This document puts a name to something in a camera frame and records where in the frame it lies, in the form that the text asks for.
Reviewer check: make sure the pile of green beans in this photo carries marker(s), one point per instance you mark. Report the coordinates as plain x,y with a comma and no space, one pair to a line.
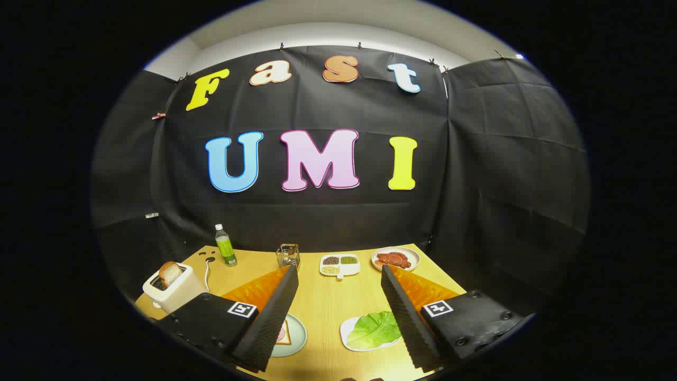
348,260

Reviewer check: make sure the green label plastic bottle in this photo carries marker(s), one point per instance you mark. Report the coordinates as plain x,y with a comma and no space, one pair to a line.
226,248

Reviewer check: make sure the white bread slice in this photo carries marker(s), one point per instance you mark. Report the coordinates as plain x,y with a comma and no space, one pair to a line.
286,339

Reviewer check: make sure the white divided dish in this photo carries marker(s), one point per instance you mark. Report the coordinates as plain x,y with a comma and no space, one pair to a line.
349,269

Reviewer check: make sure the pink ham slice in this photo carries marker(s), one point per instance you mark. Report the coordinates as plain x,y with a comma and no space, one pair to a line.
280,335

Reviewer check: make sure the white square plate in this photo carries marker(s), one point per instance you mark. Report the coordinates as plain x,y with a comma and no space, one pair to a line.
345,332

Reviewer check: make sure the black backdrop cloth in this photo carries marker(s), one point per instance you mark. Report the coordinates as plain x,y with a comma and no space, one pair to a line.
328,217

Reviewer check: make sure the toasted bread slice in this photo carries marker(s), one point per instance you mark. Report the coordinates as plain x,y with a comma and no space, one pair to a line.
170,274

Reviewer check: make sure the pale green round plate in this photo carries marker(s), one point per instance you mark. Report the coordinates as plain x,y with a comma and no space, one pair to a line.
297,333

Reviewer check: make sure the brown meat steak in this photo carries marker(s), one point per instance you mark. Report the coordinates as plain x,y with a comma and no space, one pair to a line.
394,259

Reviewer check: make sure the pile of pale beans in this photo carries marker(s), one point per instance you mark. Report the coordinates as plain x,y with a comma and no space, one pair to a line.
330,270

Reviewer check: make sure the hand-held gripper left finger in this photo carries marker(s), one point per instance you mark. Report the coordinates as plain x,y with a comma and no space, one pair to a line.
270,323

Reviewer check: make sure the pile of brown beans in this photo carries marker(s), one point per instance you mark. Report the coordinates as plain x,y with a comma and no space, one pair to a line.
331,260

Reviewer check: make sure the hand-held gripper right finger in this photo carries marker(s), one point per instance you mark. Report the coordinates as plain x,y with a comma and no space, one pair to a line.
407,323

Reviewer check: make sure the white toaster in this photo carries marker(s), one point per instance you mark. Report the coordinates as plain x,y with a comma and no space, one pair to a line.
177,293

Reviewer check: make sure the green lettuce leaf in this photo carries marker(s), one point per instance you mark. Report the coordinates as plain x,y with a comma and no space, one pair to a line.
373,329

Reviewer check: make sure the white round plate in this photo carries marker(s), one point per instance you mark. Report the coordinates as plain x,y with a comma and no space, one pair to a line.
415,258

